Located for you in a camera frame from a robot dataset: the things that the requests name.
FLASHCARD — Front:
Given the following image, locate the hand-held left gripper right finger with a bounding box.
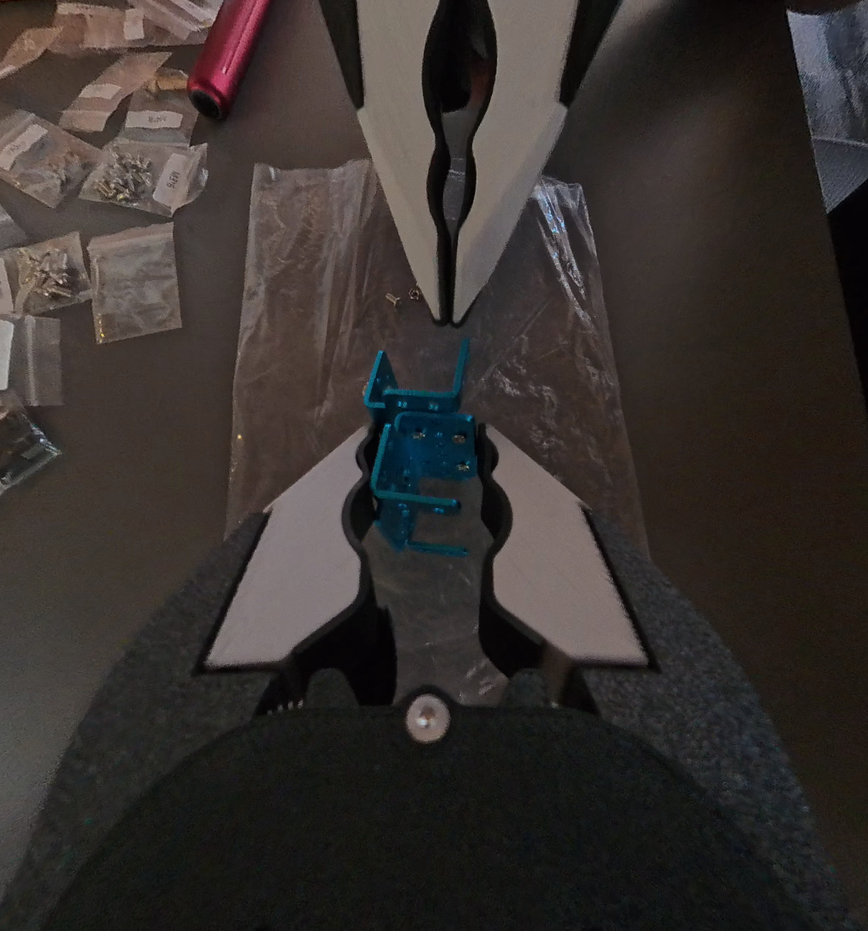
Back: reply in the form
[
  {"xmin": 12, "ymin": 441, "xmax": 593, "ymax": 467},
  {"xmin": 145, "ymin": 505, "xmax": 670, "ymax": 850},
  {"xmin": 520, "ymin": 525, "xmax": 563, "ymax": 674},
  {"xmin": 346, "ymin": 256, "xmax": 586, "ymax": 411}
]
[{"xmin": 477, "ymin": 428, "xmax": 660, "ymax": 708}]

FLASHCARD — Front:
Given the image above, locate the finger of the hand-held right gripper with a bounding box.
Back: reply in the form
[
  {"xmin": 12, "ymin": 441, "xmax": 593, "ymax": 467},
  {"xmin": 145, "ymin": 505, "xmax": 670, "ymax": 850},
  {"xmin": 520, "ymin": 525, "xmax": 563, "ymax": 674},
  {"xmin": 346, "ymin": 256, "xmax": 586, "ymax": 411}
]
[
  {"xmin": 352, "ymin": 0, "xmax": 451, "ymax": 326},
  {"xmin": 448, "ymin": 0, "xmax": 580, "ymax": 326}
]

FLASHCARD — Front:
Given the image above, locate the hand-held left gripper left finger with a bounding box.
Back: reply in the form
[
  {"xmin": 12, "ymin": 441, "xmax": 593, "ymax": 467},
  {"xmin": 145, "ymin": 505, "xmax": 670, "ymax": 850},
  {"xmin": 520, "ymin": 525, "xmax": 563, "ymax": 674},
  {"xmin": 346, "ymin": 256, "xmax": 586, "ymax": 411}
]
[{"xmin": 201, "ymin": 425, "xmax": 397, "ymax": 705}]

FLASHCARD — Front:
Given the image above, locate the blue metal bracket assembly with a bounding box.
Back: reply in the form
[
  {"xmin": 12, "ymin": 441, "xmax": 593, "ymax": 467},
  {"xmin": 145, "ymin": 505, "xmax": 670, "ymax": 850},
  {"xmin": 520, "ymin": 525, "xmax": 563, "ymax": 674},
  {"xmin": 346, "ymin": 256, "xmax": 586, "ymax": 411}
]
[{"xmin": 361, "ymin": 340, "xmax": 489, "ymax": 557}]

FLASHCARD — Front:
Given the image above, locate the dark grey desk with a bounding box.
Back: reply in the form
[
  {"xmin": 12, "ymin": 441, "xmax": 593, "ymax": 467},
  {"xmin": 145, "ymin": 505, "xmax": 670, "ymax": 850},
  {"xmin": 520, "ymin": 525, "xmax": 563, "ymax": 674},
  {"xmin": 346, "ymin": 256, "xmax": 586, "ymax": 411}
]
[{"xmin": 0, "ymin": 0, "xmax": 868, "ymax": 931}]

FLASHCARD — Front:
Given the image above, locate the magenta metal cylinder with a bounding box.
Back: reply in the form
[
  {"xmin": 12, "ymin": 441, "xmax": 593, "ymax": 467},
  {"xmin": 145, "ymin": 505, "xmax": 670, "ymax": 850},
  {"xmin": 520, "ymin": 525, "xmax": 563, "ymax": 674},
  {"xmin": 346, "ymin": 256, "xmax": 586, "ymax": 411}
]
[{"xmin": 187, "ymin": 0, "xmax": 271, "ymax": 117}]

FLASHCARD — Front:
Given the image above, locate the large clear plastic bag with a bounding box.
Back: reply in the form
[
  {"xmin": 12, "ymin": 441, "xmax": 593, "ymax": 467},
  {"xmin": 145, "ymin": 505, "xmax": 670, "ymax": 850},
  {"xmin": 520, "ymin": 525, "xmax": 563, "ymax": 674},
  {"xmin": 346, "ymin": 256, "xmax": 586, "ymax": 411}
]
[{"xmin": 224, "ymin": 161, "xmax": 642, "ymax": 699}]

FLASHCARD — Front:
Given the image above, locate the pile of small screw bags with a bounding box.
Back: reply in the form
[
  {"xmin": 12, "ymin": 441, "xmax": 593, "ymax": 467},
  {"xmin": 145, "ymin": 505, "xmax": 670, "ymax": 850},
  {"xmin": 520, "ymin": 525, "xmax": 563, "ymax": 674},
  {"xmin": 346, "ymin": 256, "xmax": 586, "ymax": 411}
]
[{"xmin": 0, "ymin": 0, "xmax": 217, "ymax": 517}]

